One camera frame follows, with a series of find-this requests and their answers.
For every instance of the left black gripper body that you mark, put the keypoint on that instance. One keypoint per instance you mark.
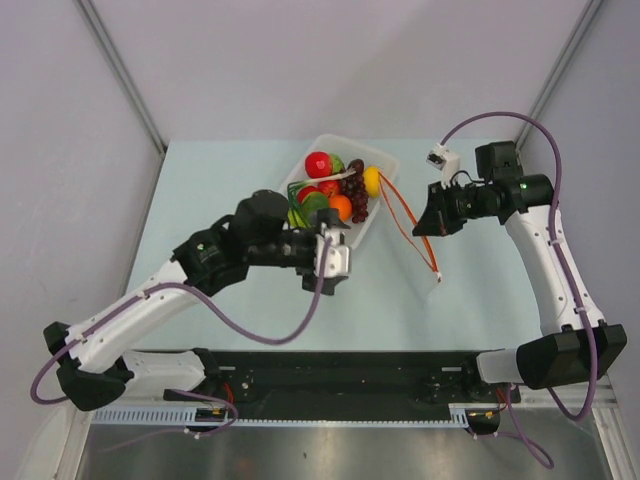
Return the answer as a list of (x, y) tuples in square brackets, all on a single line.
[(327, 217)]

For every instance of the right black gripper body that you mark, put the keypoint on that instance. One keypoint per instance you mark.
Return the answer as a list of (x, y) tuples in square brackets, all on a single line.
[(454, 206)]

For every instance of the clear zip bag orange zipper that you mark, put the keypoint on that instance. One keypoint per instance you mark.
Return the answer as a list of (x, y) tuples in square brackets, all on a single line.
[(412, 255)]

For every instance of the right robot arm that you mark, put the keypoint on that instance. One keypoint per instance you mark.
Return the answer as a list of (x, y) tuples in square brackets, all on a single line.
[(577, 344)]

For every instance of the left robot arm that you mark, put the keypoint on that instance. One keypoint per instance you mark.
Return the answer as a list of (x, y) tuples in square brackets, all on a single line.
[(94, 360)]

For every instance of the orange fruit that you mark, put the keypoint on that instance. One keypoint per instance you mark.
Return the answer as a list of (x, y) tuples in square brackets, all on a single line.
[(343, 205)]

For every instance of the red green apple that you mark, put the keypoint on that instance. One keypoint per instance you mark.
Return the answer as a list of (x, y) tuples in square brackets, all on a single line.
[(311, 199)]

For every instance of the small red apple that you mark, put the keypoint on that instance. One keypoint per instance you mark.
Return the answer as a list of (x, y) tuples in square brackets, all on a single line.
[(329, 188)]

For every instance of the yellow green pear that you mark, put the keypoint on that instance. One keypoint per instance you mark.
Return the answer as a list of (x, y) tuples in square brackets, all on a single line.
[(295, 220)]

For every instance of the dark purple grape bunch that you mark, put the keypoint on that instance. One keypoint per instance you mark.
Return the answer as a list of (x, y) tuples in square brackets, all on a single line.
[(353, 187)]

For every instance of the large red apple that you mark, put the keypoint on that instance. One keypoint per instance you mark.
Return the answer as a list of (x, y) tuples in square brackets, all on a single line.
[(318, 164)]

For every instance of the green custard apple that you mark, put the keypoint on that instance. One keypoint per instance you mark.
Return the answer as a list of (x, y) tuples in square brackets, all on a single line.
[(337, 164)]

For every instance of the dark plum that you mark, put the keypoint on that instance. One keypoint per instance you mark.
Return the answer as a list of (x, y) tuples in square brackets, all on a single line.
[(357, 165)]

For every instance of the yellow lemon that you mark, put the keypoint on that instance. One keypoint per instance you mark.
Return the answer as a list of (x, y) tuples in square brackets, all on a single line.
[(372, 181)]

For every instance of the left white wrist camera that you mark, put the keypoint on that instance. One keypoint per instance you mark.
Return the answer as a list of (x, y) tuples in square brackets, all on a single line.
[(333, 255)]

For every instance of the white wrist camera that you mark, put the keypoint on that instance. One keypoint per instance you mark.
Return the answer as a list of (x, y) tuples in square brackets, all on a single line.
[(333, 255), (447, 162)]

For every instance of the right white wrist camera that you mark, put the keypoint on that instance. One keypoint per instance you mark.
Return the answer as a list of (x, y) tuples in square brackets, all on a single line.
[(447, 162)]

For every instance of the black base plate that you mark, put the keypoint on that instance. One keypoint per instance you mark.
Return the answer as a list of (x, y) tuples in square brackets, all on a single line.
[(347, 386)]

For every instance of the right white cable duct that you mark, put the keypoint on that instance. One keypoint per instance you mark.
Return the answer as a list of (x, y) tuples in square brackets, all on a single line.
[(481, 416)]

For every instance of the white cable duct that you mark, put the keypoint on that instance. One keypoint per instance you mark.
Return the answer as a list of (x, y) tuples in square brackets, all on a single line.
[(481, 416), (191, 416)]

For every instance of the right aluminium frame post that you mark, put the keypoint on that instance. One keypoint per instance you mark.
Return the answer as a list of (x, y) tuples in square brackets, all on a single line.
[(577, 37)]

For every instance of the aluminium frame post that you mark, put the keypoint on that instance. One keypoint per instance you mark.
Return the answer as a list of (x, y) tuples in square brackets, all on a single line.
[(112, 56), (577, 37)]

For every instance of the left white cable duct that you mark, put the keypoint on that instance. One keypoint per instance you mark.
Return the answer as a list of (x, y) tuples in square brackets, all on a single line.
[(191, 416)]

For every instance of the left aluminium frame post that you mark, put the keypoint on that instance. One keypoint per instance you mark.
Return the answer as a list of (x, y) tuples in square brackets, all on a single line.
[(112, 56)]

